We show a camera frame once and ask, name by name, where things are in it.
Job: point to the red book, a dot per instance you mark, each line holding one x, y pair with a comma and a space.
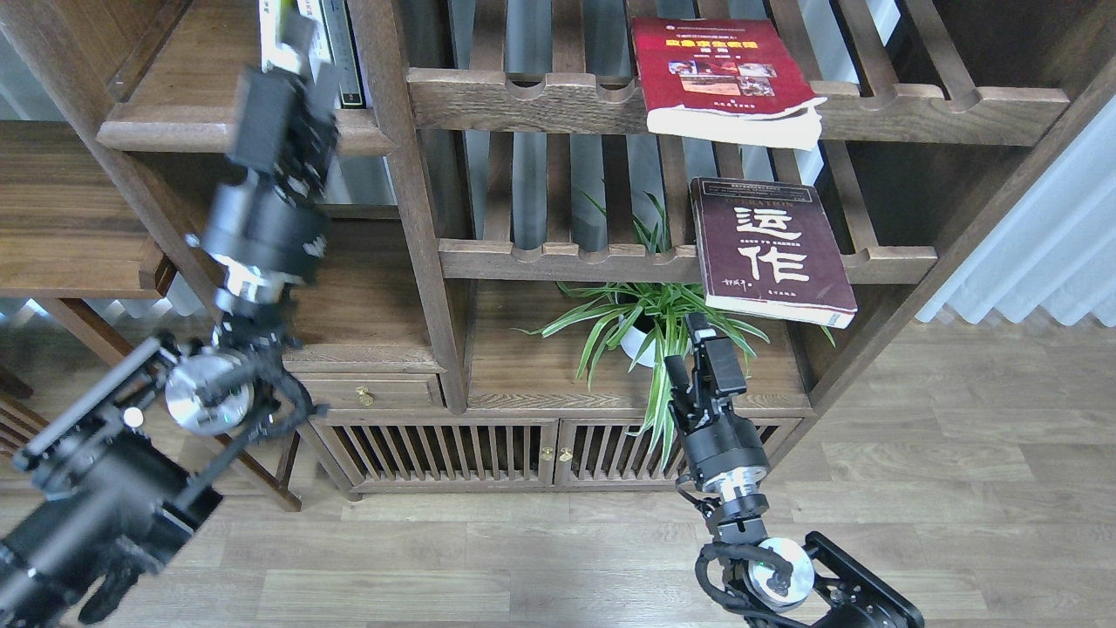
727, 80

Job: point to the dark green upright book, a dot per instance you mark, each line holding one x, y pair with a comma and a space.
336, 18

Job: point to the green spider plant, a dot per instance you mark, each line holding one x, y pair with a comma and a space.
612, 308

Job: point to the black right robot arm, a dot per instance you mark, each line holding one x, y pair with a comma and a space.
759, 577

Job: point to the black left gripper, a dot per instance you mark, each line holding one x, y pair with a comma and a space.
268, 230

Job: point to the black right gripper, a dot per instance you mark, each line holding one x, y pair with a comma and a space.
724, 453

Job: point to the white curtain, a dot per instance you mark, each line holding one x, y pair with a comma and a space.
1054, 252

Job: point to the white upright book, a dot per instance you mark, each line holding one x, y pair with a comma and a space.
320, 51

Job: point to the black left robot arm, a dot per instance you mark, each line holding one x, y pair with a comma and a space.
127, 472

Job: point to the dark maroon book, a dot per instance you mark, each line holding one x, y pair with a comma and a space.
767, 249

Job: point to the dark wooden bookshelf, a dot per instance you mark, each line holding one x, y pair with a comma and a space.
506, 182

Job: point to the white plant pot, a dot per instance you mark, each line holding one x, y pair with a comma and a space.
636, 343

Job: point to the yellow green book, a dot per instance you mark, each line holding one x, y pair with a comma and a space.
274, 53

